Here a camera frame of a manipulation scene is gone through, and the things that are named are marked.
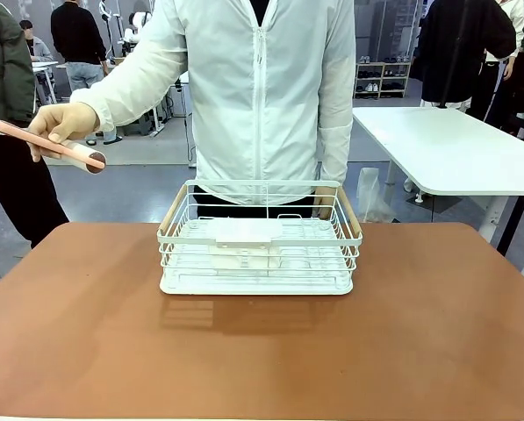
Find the person's right forearm white sleeve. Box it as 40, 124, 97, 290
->
69, 41, 190, 132

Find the bystander in black sweater jeans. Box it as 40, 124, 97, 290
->
50, 0, 123, 146

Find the white plastic cutlery holder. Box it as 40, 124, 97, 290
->
206, 218, 284, 269

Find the person's right hand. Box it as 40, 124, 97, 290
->
26, 102, 101, 163

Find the wooden shoe rack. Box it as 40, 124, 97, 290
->
353, 61, 413, 99

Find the bystander in long black coat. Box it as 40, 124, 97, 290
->
413, 0, 518, 111

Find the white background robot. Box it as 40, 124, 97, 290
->
121, 11, 154, 47

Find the person's left forearm white sleeve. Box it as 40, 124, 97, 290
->
317, 114, 355, 186

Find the person's left hand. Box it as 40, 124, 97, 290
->
313, 192, 338, 221

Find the person torso white zip jacket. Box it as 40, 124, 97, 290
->
147, 0, 357, 207

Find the white drip tray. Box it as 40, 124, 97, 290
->
159, 269, 355, 296

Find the pink handle lint roller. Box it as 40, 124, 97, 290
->
0, 119, 108, 175

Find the white side table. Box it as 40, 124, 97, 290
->
351, 106, 524, 273

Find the bystander in dark green jacket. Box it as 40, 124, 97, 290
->
0, 0, 70, 249

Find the white wire dish rack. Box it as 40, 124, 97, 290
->
156, 179, 363, 296

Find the clear plastic bag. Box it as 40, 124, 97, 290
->
355, 167, 397, 224

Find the bystander in white top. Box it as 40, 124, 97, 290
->
470, 0, 524, 122

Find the seated bystander grey top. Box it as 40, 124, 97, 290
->
18, 19, 55, 63

